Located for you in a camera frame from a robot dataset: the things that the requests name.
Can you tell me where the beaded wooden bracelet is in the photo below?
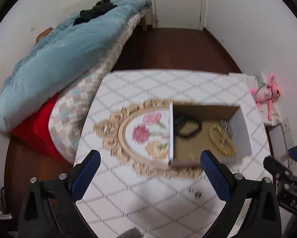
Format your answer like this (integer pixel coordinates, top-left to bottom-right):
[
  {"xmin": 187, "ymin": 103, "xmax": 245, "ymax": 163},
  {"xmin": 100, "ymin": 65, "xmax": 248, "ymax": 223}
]
[{"xmin": 208, "ymin": 124, "xmax": 237, "ymax": 158}]

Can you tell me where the black clothing on bed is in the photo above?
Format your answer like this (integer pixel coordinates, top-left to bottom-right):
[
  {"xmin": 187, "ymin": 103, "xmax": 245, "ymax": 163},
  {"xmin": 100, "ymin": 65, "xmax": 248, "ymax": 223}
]
[{"xmin": 73, "ymin": 0, "xmax": 117, "ymax": 26}]

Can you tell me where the pink plush toy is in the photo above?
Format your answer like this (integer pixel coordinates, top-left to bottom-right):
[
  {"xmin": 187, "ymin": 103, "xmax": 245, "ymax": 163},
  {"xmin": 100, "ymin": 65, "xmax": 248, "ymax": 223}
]
[{"xmin": 250, "ymin": 73, "xmax": 281, "ymax": 122}]

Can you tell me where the black smartwatch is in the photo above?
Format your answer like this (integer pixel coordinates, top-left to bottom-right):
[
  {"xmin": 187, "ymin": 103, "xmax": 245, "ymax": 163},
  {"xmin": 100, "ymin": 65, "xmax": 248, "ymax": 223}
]
[{"xmin": 173, "ymin": 114, "xmax": 202, "ymax": 139}]

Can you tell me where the silver chain bracelet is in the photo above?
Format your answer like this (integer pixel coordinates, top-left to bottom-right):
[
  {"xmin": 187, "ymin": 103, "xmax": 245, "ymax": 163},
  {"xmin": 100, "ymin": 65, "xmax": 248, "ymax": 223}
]
[{"xmin": 218, "ymin": 118, "xmax": 234, "ymax": 144}]

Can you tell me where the white door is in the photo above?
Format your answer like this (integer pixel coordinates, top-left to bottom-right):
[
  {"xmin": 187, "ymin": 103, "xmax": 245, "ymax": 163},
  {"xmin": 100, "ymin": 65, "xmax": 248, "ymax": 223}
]
[{"xmin": 154, "ymin": 0, "xmax": 207, "ymax": 31}]

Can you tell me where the white cardboard box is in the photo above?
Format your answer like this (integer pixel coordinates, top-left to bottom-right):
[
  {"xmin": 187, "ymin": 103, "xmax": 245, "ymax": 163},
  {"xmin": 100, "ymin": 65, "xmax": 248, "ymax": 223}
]
[{"xmin": 168, "ymin": 103, "xmax": 253, "ymax": 168}]

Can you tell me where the checkered bed mattress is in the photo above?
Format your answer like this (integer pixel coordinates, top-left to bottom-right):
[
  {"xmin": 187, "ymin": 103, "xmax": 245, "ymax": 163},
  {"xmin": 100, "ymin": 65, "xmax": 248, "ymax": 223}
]
[{"xmin": 48, "ymin": 9, "xmax": 147, "ymax": 164}]

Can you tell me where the white power strip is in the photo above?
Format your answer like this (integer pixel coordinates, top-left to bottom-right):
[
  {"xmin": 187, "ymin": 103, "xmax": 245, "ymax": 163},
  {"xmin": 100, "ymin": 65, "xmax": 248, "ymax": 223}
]
[{"xmin": 281, "ymin": 118, "xmax": 296, "ymax": 151}]

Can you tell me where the teal blue duvet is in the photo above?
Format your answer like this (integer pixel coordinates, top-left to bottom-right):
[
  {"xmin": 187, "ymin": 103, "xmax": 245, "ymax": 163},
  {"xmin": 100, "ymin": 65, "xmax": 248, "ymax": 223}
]
[{"xmin": 0, "ymin": 0, "xmax": 152, "ymax": 133}]

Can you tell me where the brown item on bed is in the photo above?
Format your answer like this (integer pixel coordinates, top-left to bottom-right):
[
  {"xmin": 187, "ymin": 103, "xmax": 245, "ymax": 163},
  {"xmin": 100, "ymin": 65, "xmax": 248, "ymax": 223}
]
[{"xmin": 36, "ymin": 27, "xmax": 53, "ymax": 43}]

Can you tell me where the red bed sheet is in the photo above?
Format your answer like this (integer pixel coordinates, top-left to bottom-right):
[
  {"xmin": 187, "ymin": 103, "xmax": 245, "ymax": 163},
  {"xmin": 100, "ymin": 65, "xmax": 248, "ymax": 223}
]
[{"xmin": 0, "ymin": 92, "xmax": 67, "ymax": 163}]

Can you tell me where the patterned white tablecloth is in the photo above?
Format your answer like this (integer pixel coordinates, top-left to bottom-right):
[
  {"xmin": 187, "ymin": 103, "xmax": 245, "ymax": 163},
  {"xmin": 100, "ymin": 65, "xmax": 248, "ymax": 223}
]
[{"xmin": 75, "ymin": 70, "xmax": 270, "ymax": 237}]

